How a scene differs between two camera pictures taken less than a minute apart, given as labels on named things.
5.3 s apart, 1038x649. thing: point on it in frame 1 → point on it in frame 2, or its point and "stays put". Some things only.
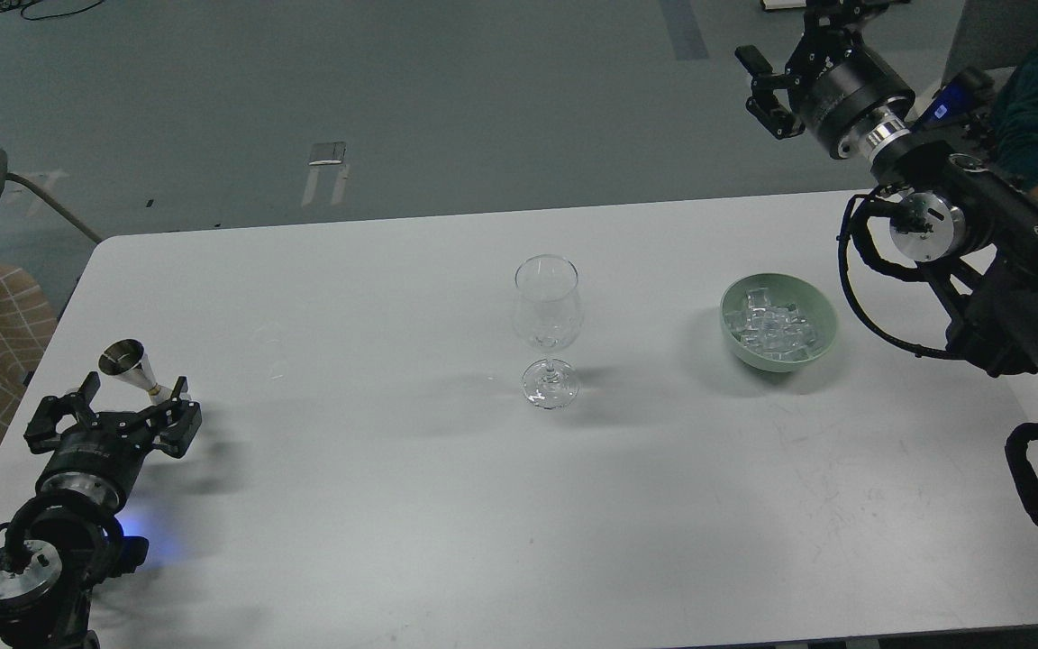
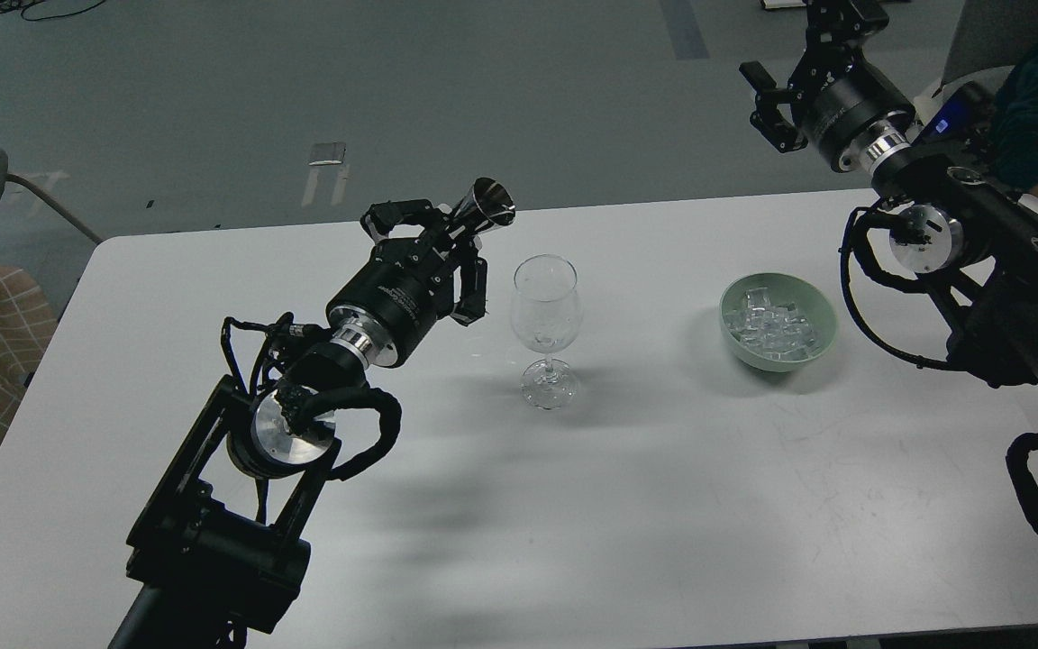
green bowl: x=777 y=322 stays put
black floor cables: x=5 y=5 stays put
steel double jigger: x=127 y=359 → x=487 y=205
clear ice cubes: x=776 y=332 stays put
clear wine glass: x=548 y=314 stays put
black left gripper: x=100 y=454 → x=406 y=286
